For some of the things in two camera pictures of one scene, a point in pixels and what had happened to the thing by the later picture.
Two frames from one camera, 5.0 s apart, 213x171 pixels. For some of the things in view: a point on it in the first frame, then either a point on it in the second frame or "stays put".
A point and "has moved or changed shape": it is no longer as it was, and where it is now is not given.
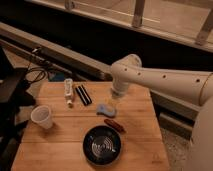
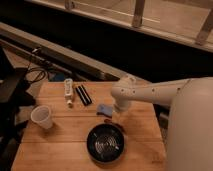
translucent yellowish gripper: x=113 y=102 -> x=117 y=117
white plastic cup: x=42 y=116 stays put
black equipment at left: x=13 y=99 stays put
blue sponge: x=103 y=109 stays put
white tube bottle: x=69 y=92 stays put
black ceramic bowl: x=101 y=145 has moved or changed shape
